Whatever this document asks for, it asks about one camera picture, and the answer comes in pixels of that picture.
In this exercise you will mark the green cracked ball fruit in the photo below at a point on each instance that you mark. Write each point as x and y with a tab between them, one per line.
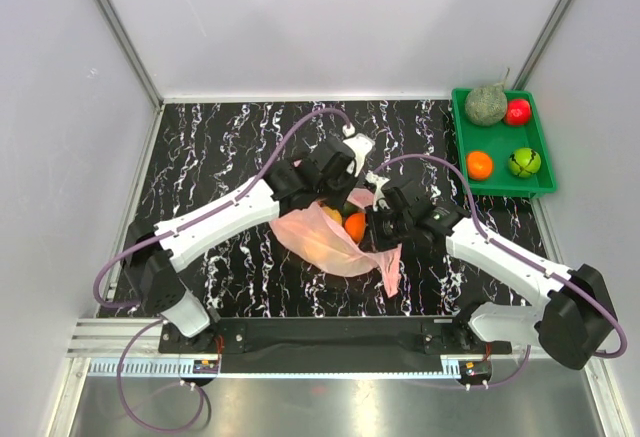
524	162

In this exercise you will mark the orange fruit in bag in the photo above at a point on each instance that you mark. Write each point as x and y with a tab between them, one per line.
355	226

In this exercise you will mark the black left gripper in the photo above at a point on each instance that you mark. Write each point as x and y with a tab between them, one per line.
350	180

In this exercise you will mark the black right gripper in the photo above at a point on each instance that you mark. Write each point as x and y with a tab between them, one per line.
373	241

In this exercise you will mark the green plastic tray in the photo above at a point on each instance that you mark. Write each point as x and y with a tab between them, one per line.
499	142

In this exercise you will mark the red apple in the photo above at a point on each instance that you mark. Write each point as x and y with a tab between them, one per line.
519	112

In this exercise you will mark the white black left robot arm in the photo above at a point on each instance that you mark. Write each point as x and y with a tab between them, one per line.
158	253

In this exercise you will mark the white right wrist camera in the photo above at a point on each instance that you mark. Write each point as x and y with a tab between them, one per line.
375	183

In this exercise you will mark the grey green melon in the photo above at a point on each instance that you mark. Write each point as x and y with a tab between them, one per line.
487	105

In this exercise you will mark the pink plastic bag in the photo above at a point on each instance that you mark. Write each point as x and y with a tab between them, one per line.
319	240

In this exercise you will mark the orange in tray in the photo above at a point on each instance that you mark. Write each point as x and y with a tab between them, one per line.
480	165

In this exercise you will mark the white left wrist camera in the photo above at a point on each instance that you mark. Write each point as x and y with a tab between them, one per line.
360	145

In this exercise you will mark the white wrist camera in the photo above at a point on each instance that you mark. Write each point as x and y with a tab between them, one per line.
360	145
375	183

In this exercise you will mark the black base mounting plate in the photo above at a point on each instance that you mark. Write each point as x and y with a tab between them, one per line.
333	345

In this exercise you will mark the dark green fruit in bag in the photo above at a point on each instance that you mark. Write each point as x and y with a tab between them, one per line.
349	208

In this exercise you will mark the aluminium rail frame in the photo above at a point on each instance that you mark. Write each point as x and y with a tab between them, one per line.
129	348

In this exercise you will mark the yellow fruit in bag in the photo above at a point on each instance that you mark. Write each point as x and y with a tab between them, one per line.
333	214

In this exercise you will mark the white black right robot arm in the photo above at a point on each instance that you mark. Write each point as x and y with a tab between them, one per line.
569	312

